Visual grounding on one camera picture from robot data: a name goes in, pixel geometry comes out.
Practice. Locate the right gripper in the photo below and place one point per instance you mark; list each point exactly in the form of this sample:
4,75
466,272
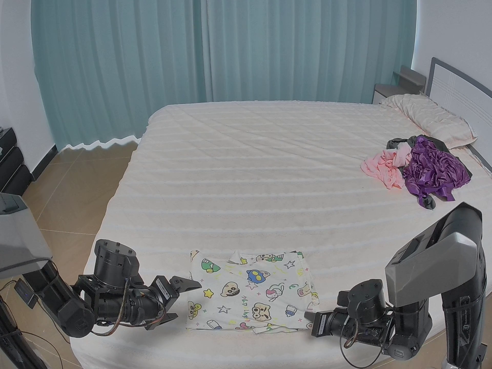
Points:
346,323

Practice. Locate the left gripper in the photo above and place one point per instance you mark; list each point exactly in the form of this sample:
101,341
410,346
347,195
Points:
134,306

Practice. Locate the white printed pyjama top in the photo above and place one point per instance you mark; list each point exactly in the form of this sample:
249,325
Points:
250,294

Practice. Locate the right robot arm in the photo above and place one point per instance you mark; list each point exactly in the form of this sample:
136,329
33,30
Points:
430,275

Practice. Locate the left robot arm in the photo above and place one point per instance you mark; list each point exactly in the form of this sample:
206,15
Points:
73,309

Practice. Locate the bed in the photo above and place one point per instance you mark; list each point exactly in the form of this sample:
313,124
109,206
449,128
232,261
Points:
250,167

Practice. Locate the black power adapter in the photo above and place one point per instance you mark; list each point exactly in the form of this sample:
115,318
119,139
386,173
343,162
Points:
25,294

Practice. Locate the dark grey garment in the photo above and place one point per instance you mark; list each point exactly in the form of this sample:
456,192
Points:
428,203

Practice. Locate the pink garment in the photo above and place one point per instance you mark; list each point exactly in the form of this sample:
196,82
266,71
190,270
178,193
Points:
384,169

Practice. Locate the purple garment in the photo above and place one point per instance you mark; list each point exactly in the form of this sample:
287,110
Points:
434,167

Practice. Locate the dark grey chest of drawers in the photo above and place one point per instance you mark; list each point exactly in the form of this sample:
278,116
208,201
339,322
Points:
13,160

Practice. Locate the cream pillow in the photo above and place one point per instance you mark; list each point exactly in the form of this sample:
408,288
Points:
430,115

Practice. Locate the grey bedside table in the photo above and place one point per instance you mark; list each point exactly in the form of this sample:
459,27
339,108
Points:
388,90

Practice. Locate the blue-green curtain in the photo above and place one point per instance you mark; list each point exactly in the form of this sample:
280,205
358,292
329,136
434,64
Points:
307,37
115,60

